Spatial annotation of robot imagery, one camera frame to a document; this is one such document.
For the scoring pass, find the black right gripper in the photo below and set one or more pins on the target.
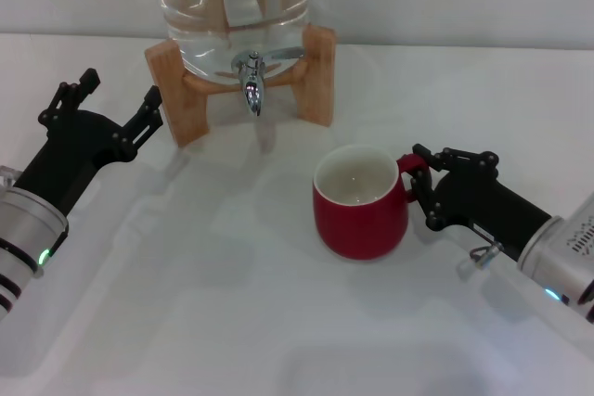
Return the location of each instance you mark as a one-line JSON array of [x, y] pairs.
[[482, 206]]

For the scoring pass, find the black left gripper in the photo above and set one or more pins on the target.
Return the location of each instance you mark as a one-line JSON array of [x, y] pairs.
[[74, 150]]

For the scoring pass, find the red cup white inside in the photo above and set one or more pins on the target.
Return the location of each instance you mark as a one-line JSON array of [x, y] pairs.
[[357, 229]]

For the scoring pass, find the steel faucet strainer tube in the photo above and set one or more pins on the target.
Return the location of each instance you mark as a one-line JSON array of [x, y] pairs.
[[285, 54]]

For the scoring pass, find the wooden dispenser stand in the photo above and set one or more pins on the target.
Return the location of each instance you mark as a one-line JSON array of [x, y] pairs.
[[188, 104]]

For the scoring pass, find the glass water dispenser jar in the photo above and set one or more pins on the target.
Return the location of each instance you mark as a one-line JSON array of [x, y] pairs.
[[209, 20]]

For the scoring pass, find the silver black wrist camera box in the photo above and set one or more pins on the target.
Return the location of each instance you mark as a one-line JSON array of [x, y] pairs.
[[561, 247]]

